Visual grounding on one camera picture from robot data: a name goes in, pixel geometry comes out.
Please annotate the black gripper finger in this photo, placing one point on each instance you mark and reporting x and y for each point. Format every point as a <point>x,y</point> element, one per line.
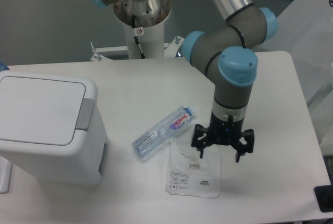
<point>201,139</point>
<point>243,143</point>

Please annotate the white push-lid trash can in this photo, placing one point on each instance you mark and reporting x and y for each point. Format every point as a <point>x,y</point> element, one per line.
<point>51,127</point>

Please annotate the clear plastic packaging bag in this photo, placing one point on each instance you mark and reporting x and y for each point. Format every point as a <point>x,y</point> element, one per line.
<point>190,174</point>

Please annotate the black device at table edge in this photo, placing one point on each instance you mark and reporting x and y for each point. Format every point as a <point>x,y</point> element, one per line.
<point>323,195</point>

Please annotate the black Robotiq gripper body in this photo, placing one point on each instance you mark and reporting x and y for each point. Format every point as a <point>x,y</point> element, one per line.
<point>222,132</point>

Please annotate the clear plastic water bottle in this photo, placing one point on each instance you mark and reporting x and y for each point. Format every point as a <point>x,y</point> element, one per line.
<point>170,126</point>

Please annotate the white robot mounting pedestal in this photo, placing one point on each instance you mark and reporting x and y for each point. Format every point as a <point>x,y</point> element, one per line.
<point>143,23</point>

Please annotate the white side table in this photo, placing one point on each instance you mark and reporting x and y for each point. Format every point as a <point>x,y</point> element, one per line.
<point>306,33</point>

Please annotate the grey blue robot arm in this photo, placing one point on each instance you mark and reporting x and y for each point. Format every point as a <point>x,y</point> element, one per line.
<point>225,58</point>

